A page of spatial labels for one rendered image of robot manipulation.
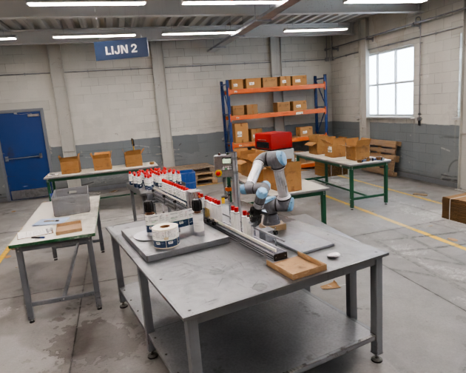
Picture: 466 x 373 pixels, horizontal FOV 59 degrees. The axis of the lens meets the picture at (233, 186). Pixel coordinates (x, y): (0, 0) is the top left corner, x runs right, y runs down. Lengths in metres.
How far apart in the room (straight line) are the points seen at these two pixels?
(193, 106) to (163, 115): 0.84
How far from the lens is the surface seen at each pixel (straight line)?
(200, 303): 2.36
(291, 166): 5.05
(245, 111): 10.71
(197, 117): 11.08
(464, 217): 6.66
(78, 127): 10.89
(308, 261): 2.81
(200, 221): 3.28
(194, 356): 2.41
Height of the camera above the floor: 1.89
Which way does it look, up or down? 11 degrees down
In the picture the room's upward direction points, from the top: 4 degrees counter-clockwise
